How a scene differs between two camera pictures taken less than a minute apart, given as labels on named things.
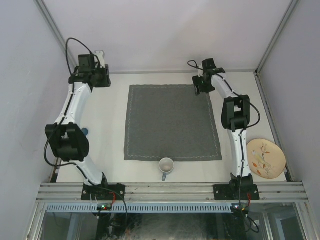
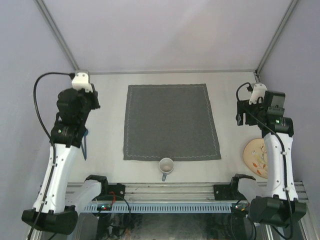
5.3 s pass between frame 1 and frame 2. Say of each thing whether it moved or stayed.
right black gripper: moved
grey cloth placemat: stayed
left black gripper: moved
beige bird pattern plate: stayed
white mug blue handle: stayed
